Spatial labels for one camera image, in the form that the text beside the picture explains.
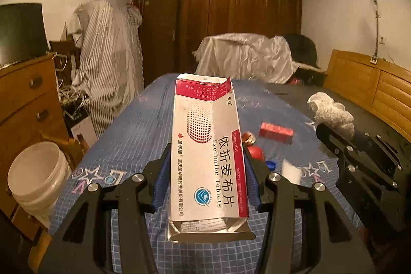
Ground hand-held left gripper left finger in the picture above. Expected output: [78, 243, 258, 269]
[39, 145, 172, 274]

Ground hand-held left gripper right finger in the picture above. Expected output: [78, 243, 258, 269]
[242, 144, 376, 274]

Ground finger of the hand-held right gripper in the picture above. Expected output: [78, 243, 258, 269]
[315, 124, 357, 165]

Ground white plush toy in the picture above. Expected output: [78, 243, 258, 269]
[306, 92, 355, 139]

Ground white and red medicine box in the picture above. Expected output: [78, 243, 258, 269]
[167, 73, 256, 244]

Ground white plastic bucket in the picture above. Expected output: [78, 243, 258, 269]
[7, 141, 73, 228]

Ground white tissue pack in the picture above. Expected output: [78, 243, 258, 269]
[280, 158, 303, 185]

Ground blue checked bedsheet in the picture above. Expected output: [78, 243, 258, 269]
[48, 72, 411, 274]

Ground small red carton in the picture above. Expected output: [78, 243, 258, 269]
[259, 122, 294, 145]

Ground wooden headboard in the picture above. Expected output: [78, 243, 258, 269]
[323, 49, 411, 147]

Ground black clothing pile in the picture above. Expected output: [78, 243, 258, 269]
[281, 33, 325, 86]

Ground white cardboard box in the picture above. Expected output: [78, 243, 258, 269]
[70, 118, 97, 147]

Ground light wooden chair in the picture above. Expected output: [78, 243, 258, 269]
[40, 129, 91, 166]

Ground white plastic bag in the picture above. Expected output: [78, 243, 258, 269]
[193, 33, 298, 84]

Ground striped grey cloth cover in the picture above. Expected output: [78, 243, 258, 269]
[66, 0, 144, 138]

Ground tangle of white hangers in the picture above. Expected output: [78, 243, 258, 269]
[53, 51, 92, 108]

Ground thin metal lamp pole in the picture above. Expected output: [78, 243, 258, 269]
[347, 0, 381, 64]

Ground dark wooden door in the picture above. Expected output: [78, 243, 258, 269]
[133, 0, 180, 88]

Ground wooden dresser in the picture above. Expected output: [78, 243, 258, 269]
[0, 54, 70, 241]

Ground dark wooden wardrobe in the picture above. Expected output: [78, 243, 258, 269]
[178, 0, 303, 74]

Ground dark wooden chair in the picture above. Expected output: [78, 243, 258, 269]
[49, 40, 81, 70]

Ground black flat screen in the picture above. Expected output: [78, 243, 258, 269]
[0, 3, 49, 67]

